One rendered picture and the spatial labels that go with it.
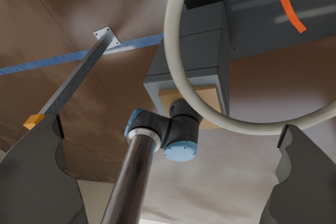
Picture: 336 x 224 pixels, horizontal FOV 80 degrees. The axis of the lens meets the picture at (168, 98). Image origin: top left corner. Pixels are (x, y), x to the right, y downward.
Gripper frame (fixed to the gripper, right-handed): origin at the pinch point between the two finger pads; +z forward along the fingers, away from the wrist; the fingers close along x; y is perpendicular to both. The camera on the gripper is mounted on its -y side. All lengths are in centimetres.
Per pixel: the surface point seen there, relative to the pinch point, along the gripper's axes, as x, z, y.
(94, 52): -62, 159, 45
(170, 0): -0.2, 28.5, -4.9
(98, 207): -150, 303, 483
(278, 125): 27.6, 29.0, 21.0
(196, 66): 15, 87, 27
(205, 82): 19, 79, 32
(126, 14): -36, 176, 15
